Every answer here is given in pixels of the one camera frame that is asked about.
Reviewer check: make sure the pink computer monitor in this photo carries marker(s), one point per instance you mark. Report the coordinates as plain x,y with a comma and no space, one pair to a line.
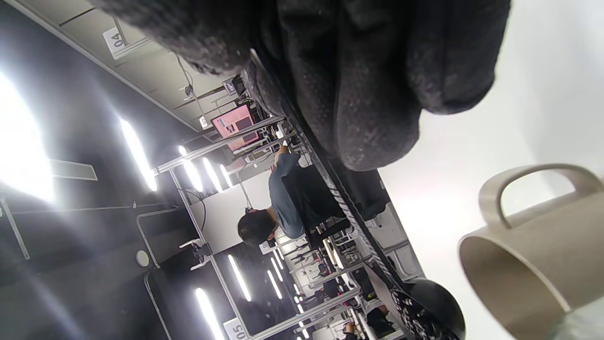
233,125

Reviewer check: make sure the person's right hand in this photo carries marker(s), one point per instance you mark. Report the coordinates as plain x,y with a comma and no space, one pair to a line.
368,71

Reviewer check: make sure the black measuring scoop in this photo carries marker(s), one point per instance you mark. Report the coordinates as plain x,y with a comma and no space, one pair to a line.
349,212

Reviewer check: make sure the white ceiling panel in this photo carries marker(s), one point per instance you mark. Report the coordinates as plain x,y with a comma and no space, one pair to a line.
73,170

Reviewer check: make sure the black office chair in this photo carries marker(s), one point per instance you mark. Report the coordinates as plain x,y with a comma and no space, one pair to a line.
311,193

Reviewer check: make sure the bright ceiling light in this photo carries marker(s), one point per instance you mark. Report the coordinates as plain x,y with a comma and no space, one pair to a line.
210,314
191,170
19,141
138,153

